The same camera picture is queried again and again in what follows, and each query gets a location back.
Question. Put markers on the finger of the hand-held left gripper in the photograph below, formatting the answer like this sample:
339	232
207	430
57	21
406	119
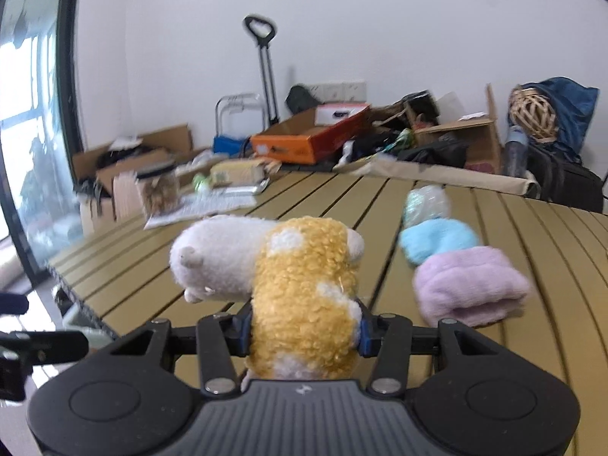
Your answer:
14	304
52	344

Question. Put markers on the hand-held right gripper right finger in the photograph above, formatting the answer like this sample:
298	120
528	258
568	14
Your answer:
366	337

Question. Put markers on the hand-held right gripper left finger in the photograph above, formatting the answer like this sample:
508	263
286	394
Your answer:
242	335

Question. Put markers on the white and yellow plush toy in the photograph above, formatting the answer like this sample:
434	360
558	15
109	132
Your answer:
299	294

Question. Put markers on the lavender fuzzy cloth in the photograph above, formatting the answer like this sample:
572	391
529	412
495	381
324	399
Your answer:
468	285

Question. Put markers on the light blue fuzzy cloth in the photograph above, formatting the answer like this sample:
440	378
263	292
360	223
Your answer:
437	242

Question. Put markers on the white paper sheet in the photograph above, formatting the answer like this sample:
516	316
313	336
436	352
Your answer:
209	204

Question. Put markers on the folding slatted camping table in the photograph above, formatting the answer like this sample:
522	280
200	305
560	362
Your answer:
332	204

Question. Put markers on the tan paper packet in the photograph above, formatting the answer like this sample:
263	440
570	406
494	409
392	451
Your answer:
237	172

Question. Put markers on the pile of open cardboard boxes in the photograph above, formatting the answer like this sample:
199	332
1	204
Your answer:
123	171

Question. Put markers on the long beige roll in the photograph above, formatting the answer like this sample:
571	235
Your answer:
451	175

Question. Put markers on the blue storage box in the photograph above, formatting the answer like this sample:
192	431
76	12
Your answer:
230	145

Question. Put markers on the black flat bag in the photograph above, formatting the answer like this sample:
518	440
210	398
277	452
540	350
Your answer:
432	153

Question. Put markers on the orange shoebox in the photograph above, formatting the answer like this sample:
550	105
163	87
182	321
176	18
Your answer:
304	140

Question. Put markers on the open cardboard box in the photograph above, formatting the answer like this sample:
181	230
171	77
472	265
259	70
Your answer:
475	142

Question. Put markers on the white folding step stool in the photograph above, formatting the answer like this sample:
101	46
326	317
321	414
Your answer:
240	109

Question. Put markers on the grey water bottle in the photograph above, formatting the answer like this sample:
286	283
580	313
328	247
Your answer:
515	152

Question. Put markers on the small black bag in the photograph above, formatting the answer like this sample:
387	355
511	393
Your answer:
301	99

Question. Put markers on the black duffel bag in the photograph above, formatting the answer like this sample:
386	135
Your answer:
565	180

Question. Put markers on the woven rattan ball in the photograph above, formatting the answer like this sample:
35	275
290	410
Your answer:
534	114

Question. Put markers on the dark blue backpack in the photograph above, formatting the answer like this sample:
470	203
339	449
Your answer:
574	109

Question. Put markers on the black window frame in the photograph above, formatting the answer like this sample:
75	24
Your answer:
66	104

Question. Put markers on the white wall sockets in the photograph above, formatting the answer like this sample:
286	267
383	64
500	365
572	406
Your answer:
337	90

